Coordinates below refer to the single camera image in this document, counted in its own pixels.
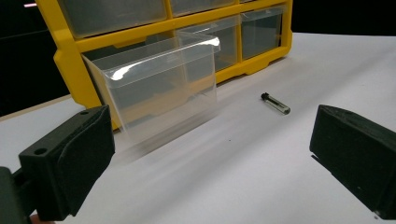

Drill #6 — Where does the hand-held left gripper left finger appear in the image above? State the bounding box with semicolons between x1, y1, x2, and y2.
18;105;116;222

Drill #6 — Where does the clear plastic drawer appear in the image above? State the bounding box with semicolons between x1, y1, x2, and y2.
176;14;242;73
81;31;221;147
240;5;287;62
56;0;168;39
169;0;236;18

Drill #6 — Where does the yellow drawer cabinet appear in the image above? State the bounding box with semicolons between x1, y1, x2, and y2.
35;0;294;131

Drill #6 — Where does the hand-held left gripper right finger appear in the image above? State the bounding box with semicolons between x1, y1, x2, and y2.
309;104;396;220

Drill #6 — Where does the small glass vial black cap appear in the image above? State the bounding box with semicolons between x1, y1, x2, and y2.
261;91;291;116

